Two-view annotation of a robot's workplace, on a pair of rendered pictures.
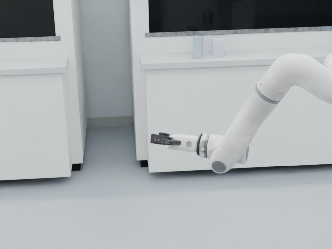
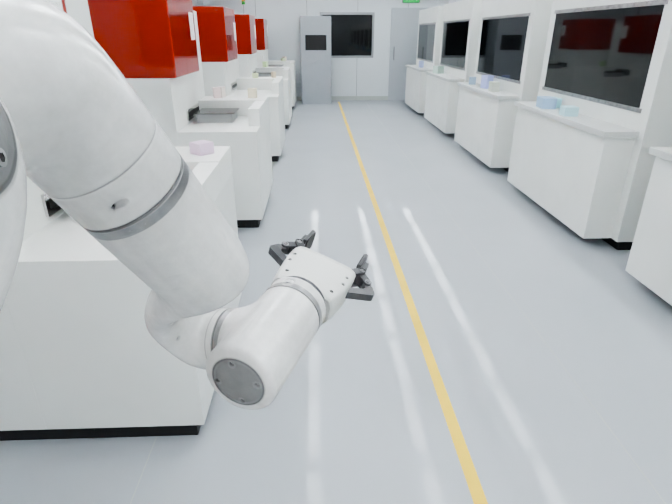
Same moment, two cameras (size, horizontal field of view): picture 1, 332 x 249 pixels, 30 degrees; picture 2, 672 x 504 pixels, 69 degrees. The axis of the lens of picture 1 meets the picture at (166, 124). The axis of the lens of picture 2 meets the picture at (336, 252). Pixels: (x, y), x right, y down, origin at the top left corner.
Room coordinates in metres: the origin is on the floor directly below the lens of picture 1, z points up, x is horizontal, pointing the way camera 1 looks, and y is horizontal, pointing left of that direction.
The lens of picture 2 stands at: (2.00, -0.68, 1.52)
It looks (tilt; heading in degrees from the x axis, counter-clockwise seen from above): 24 degrees down; 92
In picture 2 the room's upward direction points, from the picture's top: straight up
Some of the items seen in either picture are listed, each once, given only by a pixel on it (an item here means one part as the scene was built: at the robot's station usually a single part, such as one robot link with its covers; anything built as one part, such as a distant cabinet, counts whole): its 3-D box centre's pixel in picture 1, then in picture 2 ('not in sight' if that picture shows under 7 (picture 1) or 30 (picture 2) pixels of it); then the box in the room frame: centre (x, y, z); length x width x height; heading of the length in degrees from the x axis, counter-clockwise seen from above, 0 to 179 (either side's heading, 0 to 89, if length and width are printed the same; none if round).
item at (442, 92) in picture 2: not in sight; (468, 68); (3.94, 8.12, 1.00); 1.80 x 1.08 x 2.00; 94
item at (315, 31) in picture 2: not in sight; (316, 60); (1.14, 11.73, 0.95); 0.70 x 0.70 x 1.90; 4
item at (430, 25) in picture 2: not in sight; (438, 61); (3.78, 10.32, 1.00); 1.80 x 1.08 x 2.00; 94
